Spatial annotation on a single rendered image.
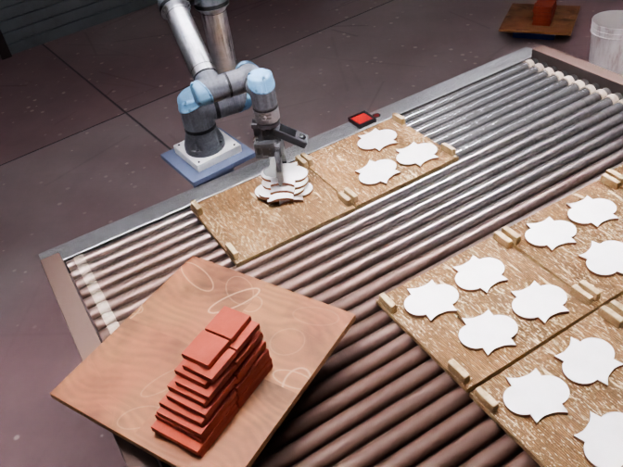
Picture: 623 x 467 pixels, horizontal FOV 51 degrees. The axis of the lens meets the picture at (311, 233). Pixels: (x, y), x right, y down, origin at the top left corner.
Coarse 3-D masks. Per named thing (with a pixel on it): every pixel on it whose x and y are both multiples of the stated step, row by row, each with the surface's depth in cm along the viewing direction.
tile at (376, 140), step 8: (360, 136) 227; (368, 136) 227; (376, 136) 226; (384, 136) 225; (392, 136) 225; (360, 144) 224; (368, 144) 223; (376, 144) 222; (384, 144) 222; (392, 144) 222
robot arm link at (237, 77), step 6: (246, 60) 197; (240, 66) 195; (246, 66) 194; (252, 66) 193; (228, 72) 192; (234, 72) 191; (240, 72) 192; (246, 72) 191; (234, 78) 191; (240, 78) 191; (246, 78) 190; (234, 84) 191; (240, 84) 191; (234, 90) 192; (240, 90) 193; (246, 90) 192
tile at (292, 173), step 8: (264, 168) 209; (288, 168) 209; (296, 168) 209; (304, 168) 209; (264, 176) 206; (288, 176) 205; (296, 176) 205; (304, 176) 205; (272, 184) 203; (288, 184) 203
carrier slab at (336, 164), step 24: (336, 144) 227; (408, 144) 222; (432, 144) 220; (312, 168) 218; (336, 168) 216; (360, 168) 214; (408, 168) 211; (432, 168) 209; (360, 192) 204; (384, 192) 202
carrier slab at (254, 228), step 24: (240, 192) 212; (312, 192) 207; (336, 192) 205; (216, 216) 203; (240, 216) 202; (264, 216) 200; (288, 216) 199; (312, 216) 197; (336, 216) 196; (216, 240) 195; (240, 240) 193; (264, 240) 191; (288, 240) 191; (240, 264) 186
